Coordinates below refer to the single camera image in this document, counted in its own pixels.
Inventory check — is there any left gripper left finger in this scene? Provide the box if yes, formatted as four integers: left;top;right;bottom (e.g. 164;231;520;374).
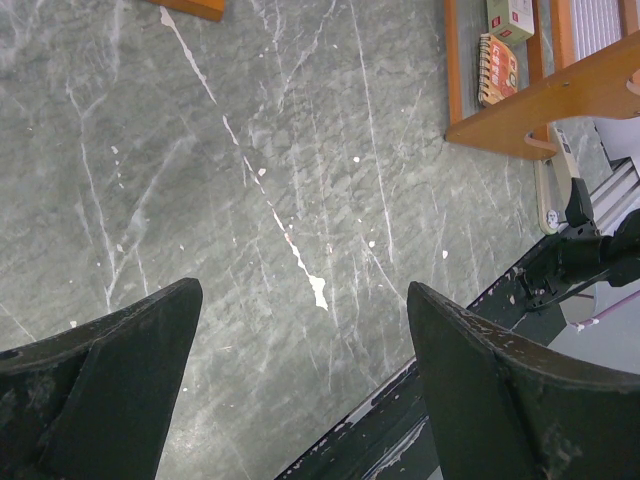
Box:
1;278;203;479

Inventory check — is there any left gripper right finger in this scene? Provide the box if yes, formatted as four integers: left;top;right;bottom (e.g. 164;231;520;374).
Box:
407;282;639;479

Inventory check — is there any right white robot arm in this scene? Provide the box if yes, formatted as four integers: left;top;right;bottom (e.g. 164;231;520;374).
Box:
520;177;639;312

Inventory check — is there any orange wooden shelf rack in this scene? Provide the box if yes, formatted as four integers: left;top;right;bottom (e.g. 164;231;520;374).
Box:
444;1;639;160

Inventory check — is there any wooden rack base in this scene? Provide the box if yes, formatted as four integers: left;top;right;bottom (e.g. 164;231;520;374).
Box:
149;0;225;22

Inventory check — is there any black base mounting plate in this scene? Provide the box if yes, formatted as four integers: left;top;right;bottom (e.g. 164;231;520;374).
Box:
272;234;571;480

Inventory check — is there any orange spiral notebook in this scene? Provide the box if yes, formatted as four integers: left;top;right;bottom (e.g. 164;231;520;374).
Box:
478;34;519;107

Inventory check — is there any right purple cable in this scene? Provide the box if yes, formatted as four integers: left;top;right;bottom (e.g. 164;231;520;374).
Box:
574;292;640;331

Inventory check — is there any aluminium extrusion rail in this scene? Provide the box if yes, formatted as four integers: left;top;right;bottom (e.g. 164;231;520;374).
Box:
591;159;639;235

